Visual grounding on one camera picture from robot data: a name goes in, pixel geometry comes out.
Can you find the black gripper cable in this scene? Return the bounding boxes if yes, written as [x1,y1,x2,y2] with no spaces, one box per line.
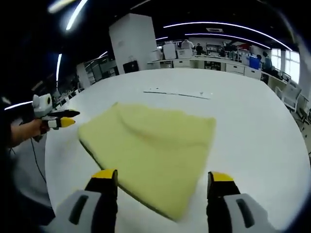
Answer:
[30,138,47,185]

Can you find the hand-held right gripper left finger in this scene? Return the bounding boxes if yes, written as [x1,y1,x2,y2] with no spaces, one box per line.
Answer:
[54,169,119,233]

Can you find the wide white pillar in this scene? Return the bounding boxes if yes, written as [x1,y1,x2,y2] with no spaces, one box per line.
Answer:
[108,13,157,74]

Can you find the grey storage shelves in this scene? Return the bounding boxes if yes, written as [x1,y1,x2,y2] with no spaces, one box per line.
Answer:
[77,59,120,86]

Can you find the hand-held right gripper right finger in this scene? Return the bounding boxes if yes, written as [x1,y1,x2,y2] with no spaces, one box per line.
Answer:
[206,171,270,233]

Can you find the person's left hand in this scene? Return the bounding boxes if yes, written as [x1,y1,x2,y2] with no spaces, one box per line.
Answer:
[25,119,48,142]

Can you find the group of white office chairs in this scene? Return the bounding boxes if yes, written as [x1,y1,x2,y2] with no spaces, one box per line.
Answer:
[274,79,311,127]

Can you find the yellow grey blue garment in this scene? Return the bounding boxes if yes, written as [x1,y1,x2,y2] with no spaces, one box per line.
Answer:
[77,101,217,220]

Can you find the black case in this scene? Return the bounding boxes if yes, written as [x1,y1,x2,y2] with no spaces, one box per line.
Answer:
[122,60,139,74]

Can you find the row of white cabinets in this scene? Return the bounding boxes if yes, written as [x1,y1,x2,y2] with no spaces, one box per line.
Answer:
[147,54,292,90]

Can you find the blue plastic crate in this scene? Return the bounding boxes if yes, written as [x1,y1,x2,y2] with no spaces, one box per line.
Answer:
[248,56,262,71]

